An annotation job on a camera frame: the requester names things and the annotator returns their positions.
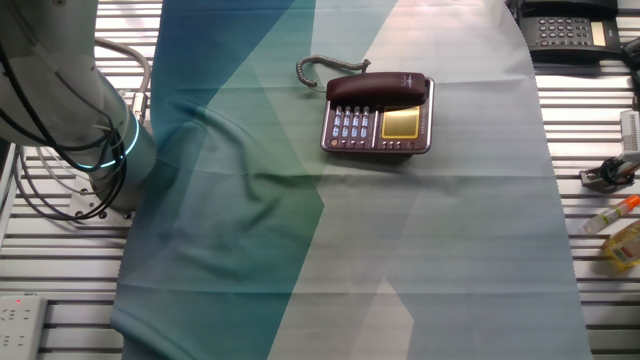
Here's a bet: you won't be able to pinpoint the plastic bottle yellow liquid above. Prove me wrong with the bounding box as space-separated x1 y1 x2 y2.
601 219 640 272

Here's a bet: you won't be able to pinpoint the maroon telephone handset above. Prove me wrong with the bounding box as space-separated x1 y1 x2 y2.
325 71 430 107

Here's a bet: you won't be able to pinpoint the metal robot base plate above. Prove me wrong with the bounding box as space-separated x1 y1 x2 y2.
65 184 137 225

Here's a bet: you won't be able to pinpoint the grey robot base conduit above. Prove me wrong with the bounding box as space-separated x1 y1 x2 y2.
93 37 153 127

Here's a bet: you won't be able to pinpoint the black desk telephone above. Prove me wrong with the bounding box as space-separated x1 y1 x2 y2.
503 0 627 66

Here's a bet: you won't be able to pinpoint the small metal corner bracket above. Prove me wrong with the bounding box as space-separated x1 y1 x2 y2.
578 167 640 193

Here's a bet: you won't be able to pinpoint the clear tube orange cap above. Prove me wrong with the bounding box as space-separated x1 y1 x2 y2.
581 194 640 235

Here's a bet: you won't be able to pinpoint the blue green patterned tablecloth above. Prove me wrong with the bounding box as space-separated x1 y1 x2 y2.
110 0 594 360

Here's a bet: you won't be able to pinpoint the maroon telephone base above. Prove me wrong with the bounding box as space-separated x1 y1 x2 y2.
319 76 436 155

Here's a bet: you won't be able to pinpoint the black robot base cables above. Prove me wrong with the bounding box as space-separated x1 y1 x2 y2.
0 39 129 223

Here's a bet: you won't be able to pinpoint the grey coiled handset cord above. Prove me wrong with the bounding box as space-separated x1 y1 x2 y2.
294 53 373 93

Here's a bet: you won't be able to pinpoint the black small camera cable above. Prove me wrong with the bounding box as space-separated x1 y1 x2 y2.
598 155 627 187

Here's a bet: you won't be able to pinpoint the white power strip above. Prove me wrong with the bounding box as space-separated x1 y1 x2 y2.
0 293 49 360

